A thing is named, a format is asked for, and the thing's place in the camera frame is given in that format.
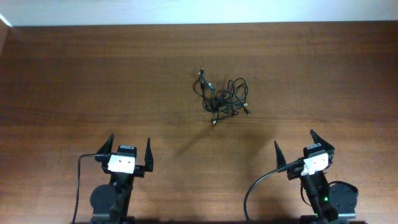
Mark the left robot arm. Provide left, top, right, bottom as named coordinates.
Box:
left=90, top=134, right=154, bottom=224

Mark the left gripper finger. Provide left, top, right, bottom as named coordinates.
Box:
left=144, top=138, right=154, bottom=172
left=96, top=133, right=114, bottom=155

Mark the thick black USB cable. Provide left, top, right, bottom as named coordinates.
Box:
left=193, top=67, right=224, bottom=126

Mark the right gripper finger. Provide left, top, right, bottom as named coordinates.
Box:
left=310, top=129, right=335, bottom=152
left=274, top=141, right=287, bottom=172

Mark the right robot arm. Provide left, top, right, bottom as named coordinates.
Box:
left=274, top=130, right=359, bottom=223

